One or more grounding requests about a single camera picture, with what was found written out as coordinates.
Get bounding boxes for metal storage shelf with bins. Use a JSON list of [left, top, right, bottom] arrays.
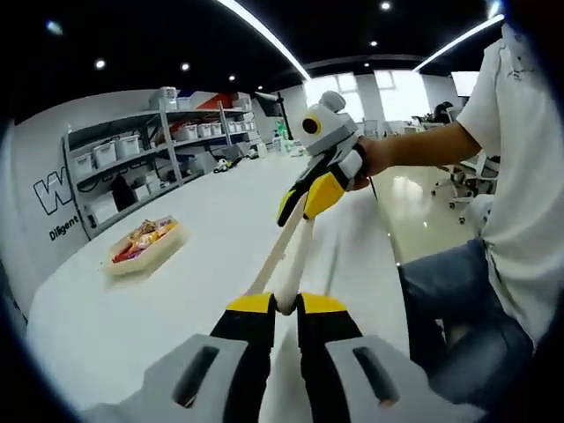
[[72, 86, 256, 177]]

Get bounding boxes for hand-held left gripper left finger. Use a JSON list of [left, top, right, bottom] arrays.
[[81, 293, 278, 423]]

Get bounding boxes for white cardboard box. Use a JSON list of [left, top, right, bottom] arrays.
[[85, 193, 120, 226]]

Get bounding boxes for person's blue jeans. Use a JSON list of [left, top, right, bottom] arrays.
[[398, 239, 537, 406]]

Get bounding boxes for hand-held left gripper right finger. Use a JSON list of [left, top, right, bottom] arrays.
[[295, 291, 486, 423]]

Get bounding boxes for black bag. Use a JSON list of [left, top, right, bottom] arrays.
[[109, 174, 133, 212]]

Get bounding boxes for long ceiling light strip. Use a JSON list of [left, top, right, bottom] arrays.
[[412, 12, 506, 74], [215, 0, 312, 81]]

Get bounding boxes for cream plastic food tongs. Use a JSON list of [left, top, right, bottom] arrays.
[[246, 211, 318, 317]]

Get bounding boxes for heap of mixed snack packets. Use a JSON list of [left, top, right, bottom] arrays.
[[109, 215, 180, 264]]

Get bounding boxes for person's right hand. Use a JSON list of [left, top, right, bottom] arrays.
[[350, 136, 393, 191]]

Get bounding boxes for white lit wall screen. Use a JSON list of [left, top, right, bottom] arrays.
[[449, 70, 482, 99]]

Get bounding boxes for white office chair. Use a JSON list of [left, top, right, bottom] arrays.
[[431, 152, 501, 226]]

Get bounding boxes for cream hexagonal food container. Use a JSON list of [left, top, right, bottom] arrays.
[[103, 214, 191, 278]]

